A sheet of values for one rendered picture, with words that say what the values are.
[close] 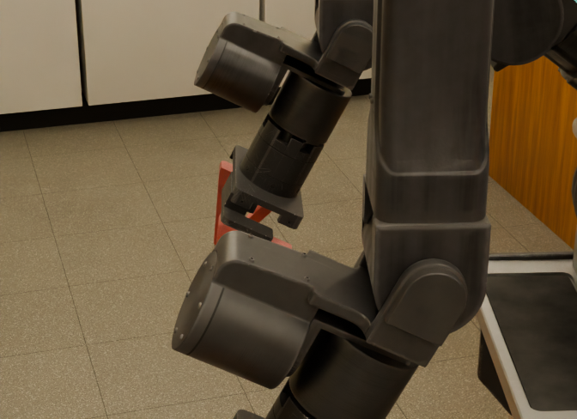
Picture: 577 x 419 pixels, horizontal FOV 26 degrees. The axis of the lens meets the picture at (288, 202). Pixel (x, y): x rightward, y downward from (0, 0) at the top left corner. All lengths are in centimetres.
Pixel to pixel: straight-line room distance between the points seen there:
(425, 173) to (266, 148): 47
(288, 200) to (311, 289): 44
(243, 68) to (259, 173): 10
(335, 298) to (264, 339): 4
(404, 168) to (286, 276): 9
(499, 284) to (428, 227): 41
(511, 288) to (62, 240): 257
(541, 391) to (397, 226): 30
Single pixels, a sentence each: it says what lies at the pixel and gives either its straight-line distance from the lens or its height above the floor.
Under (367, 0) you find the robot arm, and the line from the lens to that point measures 102.
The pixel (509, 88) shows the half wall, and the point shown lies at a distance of 372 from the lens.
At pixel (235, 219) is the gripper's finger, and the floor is 107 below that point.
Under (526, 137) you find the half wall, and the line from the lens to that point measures 365.
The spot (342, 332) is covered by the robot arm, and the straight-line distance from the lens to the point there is 66.
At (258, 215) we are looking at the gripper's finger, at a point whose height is 102.
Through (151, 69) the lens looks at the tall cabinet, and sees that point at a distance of 427.
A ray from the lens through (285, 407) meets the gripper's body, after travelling 69.
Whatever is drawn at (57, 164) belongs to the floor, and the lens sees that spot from 402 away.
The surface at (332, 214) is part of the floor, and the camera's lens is 361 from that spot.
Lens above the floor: 151
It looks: 24 degrees down
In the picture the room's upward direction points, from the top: straight up
